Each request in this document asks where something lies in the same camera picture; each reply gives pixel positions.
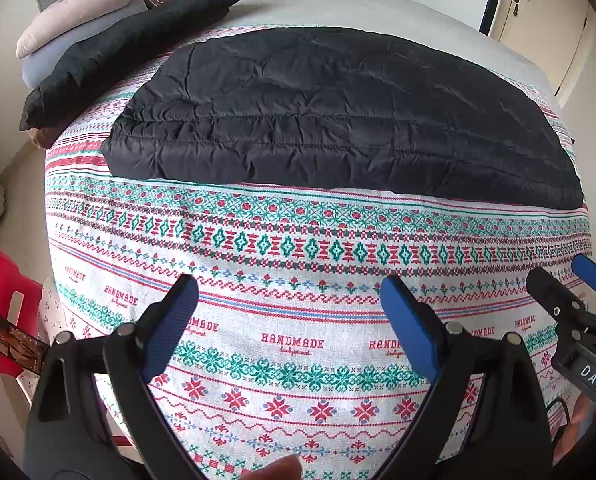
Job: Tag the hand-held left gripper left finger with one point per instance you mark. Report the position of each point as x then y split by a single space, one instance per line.
170 325

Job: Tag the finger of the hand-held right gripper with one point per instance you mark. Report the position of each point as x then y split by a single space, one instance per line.
558 300
595 275

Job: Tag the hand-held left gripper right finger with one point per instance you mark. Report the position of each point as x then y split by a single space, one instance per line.
410 330

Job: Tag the black quilted jacket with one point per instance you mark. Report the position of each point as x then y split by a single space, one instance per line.
328 110

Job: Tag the person's right hand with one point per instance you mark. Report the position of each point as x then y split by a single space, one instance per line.
578 430

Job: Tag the person's left hand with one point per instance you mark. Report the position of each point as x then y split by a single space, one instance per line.
278 470

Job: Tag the patterned knit-print blanket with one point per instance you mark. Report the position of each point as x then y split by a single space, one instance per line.
278 270

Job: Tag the dark printed card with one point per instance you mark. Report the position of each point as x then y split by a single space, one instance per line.
12 342

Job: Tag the cream door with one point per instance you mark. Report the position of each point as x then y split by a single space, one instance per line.
543 25

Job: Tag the black folded garment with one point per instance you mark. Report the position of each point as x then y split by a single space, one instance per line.
117 45

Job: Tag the blue-grey pillow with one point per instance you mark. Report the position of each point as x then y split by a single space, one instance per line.
42 66

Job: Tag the grey bed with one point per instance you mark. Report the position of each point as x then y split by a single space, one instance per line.
378 7

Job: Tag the light pink pillow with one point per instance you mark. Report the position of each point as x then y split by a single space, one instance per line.
67 15

